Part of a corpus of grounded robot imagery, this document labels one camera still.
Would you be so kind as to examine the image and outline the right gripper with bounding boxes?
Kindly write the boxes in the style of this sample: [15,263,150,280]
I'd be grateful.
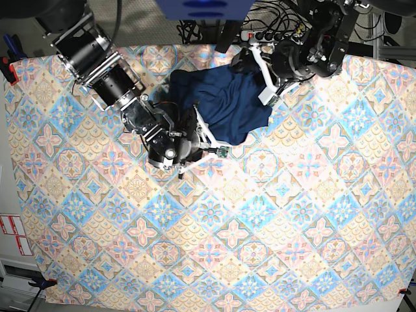
[175,103,228,179]

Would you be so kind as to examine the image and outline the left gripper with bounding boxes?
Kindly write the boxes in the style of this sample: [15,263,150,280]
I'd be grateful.
[229,40,312,98]

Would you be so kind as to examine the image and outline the blue long-sleeve T-shirt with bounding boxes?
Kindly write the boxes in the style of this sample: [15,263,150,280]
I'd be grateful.
[168,65,272,146]

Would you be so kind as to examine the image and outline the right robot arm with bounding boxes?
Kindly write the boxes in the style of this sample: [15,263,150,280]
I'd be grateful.
[34,1,230,175]

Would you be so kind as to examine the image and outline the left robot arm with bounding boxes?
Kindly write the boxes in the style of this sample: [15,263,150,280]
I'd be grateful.
[230,1,359,103]

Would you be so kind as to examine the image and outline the white power strip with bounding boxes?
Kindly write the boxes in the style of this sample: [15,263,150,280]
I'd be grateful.
[240,28,307,44]

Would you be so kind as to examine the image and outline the blue box overhead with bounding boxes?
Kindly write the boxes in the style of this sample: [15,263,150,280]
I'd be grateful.
[156,0,255,20]

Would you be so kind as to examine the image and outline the patterned tile tablecloth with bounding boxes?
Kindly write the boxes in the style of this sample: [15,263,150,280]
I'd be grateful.
[5,57,415,311]

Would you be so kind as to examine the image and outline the blue clamp top left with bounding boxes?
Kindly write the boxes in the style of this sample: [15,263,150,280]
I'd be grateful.
[3,34,28,62]

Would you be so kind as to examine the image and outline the red-black clamp top left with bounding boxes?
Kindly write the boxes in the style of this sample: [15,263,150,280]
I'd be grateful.
[1,57,18,86]

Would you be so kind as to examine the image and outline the red-white labels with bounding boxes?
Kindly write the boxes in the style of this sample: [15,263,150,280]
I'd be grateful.
[1,214,33,256]

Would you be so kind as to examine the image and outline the black clamp bottom left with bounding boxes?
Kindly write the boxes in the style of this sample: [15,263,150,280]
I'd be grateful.
[28,277,57,290]

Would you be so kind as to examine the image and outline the black clamp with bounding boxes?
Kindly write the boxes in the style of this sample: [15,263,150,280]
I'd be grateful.
[28,277,57,290]
[399,288,412,296]

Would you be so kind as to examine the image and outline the black clamp bottom right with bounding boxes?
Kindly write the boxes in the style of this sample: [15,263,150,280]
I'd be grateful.
[399,288,412,296]

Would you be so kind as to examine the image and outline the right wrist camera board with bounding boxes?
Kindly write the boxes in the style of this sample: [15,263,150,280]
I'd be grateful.
[216,146,230,159]

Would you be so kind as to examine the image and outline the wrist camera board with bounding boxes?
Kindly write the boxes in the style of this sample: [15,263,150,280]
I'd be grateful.
[258,87,280,108]
[216,146,230,159]

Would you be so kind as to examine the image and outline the black strap on table edge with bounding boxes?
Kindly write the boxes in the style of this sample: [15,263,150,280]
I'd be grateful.
[214,19,241,54]

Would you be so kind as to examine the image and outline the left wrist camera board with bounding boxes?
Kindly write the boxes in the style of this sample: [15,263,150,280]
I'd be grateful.
[258,87,280,108]

